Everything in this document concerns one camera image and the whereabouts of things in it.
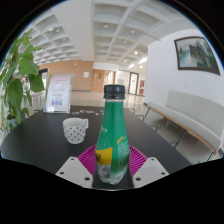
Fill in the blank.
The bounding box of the white polka-dot mug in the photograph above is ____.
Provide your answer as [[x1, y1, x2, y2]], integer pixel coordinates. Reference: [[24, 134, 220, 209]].
[[62, 117, 90, 145]]

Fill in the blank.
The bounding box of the recessed ceiling lights group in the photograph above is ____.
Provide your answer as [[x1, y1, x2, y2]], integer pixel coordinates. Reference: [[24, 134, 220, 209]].
[[36, 23, 149, 68]]

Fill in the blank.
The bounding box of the green leafy potted plant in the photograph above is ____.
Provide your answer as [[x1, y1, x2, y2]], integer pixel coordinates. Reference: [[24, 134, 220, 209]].
[[0, 29, 46, 136]]

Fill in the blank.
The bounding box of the black wire chairs group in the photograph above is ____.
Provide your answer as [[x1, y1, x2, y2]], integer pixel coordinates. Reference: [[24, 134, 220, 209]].
[[128, 106, 162, 133]]

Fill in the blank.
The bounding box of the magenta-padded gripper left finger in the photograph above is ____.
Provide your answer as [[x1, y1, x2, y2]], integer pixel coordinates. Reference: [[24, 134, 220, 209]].
[[54, 144, 101, 189]]

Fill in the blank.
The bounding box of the long white wall bench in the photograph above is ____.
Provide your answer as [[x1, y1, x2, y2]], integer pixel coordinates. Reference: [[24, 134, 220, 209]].
[[144, 89, 224, 157]]

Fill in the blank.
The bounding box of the dark-framed glass door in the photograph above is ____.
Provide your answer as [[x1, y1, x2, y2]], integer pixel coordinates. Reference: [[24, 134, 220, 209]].
[[128, 71, 140, 96]]

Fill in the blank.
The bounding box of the green plastic drink bottle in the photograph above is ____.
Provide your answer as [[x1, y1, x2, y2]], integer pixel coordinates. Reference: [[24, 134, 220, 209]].
[[94, 84, 132, 185]]

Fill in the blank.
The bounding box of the dark-framed landscape painting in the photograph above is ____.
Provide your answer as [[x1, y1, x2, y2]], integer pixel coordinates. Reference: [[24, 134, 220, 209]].
[[173, 35, 221, 76]]

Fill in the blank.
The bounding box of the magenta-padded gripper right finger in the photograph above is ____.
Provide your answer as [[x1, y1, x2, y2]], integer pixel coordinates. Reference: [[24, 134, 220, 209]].
[[128, 144, 170, 189]]

